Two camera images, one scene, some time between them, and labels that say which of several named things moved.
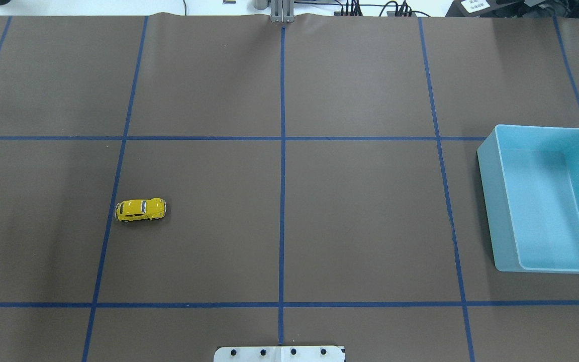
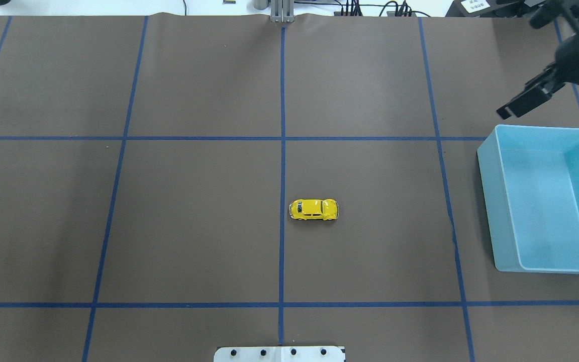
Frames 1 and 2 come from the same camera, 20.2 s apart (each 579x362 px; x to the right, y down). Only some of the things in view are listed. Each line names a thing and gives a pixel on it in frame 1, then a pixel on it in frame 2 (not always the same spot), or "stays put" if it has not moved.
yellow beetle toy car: [139, 209] → [310, 209]
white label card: [474, 5] stays put
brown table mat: [144, 188] stays put
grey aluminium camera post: [282, 11] stays put
